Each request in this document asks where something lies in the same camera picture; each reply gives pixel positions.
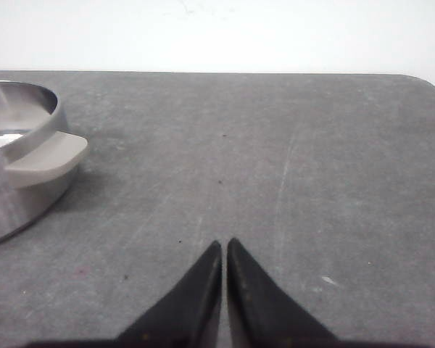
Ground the stainless steel steamer pot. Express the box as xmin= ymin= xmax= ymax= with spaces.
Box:
xmin=0 ymin=80 xmax=88 ymax=242

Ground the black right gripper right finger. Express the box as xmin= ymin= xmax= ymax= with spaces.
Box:
xmin=227 ymin=238 xmax=336 ymax=347

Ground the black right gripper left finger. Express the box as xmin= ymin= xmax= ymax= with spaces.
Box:
xmin=116 ymin=241 xmax=223 ymax=347

